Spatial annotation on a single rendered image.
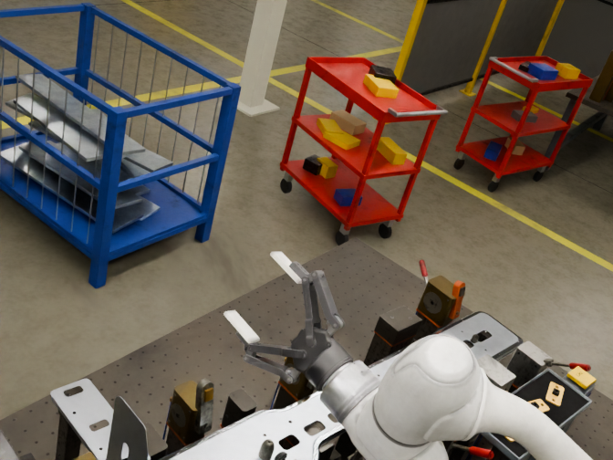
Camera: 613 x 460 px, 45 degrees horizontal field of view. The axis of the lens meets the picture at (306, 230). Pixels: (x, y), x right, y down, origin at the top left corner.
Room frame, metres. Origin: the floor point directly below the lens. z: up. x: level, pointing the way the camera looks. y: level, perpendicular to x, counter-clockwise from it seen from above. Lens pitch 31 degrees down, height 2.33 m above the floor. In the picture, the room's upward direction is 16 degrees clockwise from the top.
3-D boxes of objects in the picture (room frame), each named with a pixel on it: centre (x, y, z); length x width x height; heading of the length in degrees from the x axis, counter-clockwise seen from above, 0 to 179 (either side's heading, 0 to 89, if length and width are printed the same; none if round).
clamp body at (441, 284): (2.05, -0.48, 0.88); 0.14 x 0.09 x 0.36; 51
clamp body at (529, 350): (1.82, -0.78, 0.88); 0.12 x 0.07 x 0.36; 51
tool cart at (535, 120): (5.61, -1.35, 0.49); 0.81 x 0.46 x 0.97; 138
